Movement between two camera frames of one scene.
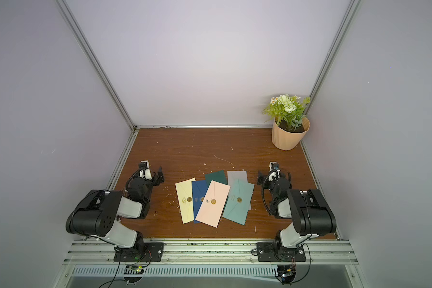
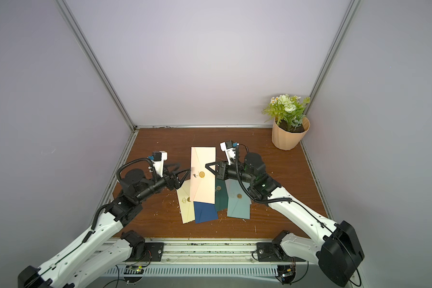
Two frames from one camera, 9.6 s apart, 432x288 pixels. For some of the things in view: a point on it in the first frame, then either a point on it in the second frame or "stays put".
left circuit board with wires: (133, 273) stays put
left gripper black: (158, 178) to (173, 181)
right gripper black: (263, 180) to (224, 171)
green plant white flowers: (287, 110) stays put
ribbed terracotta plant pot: (285, 140) stays put
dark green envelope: (218, 176) to (221, 197)
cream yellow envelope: (184, 191) stays put
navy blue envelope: (200, 188) to (204, 212)
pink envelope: (213, 205) to (203, 174)
